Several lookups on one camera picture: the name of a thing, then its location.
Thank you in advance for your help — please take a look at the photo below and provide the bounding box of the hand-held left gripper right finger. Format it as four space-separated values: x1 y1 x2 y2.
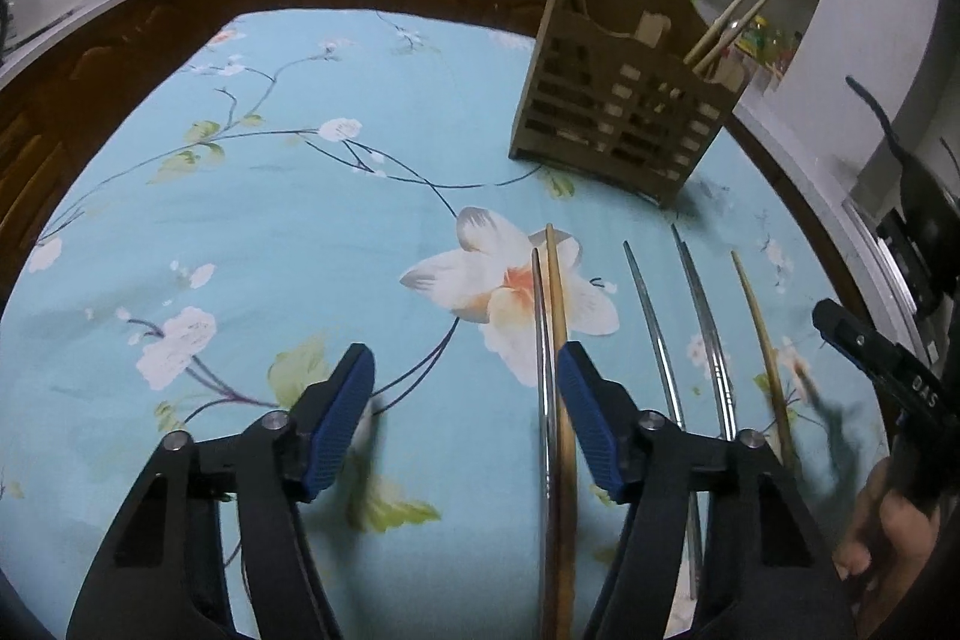
555 341 857 640

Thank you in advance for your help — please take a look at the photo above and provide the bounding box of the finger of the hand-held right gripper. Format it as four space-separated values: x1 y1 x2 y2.
812 299 912 386

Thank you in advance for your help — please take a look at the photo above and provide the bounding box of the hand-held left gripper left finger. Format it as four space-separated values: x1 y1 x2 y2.
66 342 376 640

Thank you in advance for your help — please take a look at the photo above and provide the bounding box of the metal chopstick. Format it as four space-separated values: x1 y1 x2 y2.
622 240 706 611
531 247 557 640
670 224 736 442

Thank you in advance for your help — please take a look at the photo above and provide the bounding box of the ridged wooden chopstick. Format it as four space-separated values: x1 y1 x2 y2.
731 250 802 472

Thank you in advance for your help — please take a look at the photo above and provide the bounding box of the wooden slatted utensil holder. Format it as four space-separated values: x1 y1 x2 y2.
508 0 751 210

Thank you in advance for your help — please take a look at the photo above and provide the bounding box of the person's right hand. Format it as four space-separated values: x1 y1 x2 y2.
832 458 947 640

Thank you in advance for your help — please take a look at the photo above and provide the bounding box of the gas stove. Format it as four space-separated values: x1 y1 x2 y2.
840 197 960 371

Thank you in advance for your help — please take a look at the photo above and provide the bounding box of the teal floral tablecloth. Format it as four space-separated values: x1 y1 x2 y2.
0 6 901 640

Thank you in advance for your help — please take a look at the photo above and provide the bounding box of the spice jar set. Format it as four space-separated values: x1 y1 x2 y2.
771 31 803 75

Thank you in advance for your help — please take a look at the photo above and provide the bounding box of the yellow cooking oil bottle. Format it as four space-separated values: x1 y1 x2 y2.
742 14 773 60

